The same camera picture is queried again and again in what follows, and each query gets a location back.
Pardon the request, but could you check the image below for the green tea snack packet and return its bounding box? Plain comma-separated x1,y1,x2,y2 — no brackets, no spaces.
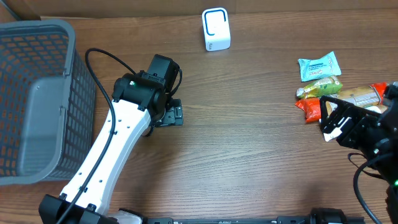
296,75,343,99

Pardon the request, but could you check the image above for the white tube with gold cap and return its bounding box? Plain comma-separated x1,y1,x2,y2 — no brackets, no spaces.
322,104,389,143

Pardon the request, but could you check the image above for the orange spaghetti packet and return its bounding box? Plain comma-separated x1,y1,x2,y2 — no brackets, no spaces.
295,82,387,123

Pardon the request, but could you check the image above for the mint green wipes packet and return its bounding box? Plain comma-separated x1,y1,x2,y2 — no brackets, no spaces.
298,51,342,82

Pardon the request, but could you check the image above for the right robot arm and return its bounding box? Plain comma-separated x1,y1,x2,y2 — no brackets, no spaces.
320,82,397,223

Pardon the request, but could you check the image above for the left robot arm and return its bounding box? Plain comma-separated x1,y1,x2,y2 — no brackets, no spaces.
39,54,183,223

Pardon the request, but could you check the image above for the white barcode scanner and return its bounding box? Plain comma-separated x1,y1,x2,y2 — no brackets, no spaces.
201,7,231,52

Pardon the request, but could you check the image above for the grey plastic shopping basket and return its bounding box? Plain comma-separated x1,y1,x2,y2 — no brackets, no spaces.
1,19,96,185

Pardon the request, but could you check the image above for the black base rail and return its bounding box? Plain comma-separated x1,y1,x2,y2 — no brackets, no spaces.
143,215,365,224

